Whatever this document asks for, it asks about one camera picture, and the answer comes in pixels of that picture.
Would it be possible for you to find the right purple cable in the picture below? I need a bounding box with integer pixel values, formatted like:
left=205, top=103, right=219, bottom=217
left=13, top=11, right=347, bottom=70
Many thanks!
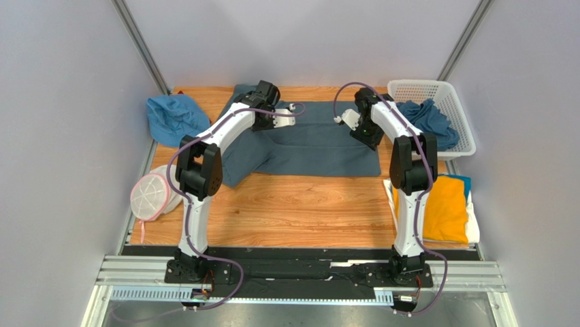
left=333, top=81, right=449, bottom=317

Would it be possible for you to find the white pink mesh laundry bag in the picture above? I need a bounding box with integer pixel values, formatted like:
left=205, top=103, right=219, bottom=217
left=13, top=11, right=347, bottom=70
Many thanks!
left=130, top=165, right=183, bottom=244

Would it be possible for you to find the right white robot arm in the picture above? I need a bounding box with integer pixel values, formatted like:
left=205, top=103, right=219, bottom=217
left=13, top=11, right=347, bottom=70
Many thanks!
left=351, top=87, right=437, bottom=285

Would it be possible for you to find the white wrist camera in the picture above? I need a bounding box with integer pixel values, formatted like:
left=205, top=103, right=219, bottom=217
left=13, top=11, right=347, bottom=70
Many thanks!
left=334, top=108, right=361, bottom=131
left=273, top=104, right=296, bottom=129

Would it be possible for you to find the grey-blue t shirt in basket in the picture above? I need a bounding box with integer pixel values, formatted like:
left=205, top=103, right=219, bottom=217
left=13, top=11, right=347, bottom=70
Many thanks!
left=396, top=99, right=460, bottom=151

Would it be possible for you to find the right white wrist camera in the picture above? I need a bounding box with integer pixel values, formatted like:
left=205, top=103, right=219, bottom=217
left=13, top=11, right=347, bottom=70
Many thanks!
left=334, top=108, right=361, bottom=131

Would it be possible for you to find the folded teal t shirt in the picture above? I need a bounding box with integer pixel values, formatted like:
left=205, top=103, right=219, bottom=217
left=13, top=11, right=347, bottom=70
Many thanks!
left=447, top=174, right=472, bottom=201

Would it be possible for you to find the left aluminium corner post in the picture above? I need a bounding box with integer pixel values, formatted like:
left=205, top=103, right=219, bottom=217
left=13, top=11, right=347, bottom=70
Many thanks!
left=112, top=0, right=172, bottom=95

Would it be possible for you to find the folded white t shirt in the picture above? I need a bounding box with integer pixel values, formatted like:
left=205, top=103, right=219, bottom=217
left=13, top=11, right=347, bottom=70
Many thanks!
left=383, top=177, right=481, bottom=246

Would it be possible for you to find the right aluminium corner post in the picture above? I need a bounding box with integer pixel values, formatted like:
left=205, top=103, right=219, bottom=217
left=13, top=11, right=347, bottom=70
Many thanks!
left=437, top=0, right=494, bottom=81

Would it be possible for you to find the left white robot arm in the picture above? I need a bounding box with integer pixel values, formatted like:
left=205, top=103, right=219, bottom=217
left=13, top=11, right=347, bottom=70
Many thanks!
left=165, top=80, right=280, bottom=283

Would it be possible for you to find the grey-blue t shirt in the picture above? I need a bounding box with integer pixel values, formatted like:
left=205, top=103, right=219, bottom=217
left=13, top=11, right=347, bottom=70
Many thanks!
left=222, top=94, right=381, bottom=187
left=396, top=99, right=460, bottom=151

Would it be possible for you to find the aluminium corner post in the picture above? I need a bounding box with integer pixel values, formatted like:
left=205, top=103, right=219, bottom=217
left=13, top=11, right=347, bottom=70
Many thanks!
left=437, top=0, right=494, bottom=81
left=112, top=0, right=172, bottom=95

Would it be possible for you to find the white plastic basket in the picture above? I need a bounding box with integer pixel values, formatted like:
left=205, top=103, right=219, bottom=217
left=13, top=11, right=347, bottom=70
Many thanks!
left=387, top=79, right=477, bottom=161

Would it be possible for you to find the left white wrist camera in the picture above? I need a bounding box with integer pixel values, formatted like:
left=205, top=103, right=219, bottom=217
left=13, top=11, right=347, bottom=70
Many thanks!
left=273, top=104, right=296, bottom=129

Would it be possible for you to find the blue bucket hat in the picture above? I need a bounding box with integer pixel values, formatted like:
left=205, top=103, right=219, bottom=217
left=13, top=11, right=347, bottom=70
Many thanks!
left=146, top=94, right=211, bottom=147

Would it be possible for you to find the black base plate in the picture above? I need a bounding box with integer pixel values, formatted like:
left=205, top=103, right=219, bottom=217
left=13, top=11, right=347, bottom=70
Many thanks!
left=122, top=245, right=481, bottom=301

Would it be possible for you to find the aluminium frame rail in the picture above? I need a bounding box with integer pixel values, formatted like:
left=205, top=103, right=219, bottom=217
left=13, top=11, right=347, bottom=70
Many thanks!
left=82, top=248, right=517, bottom=326

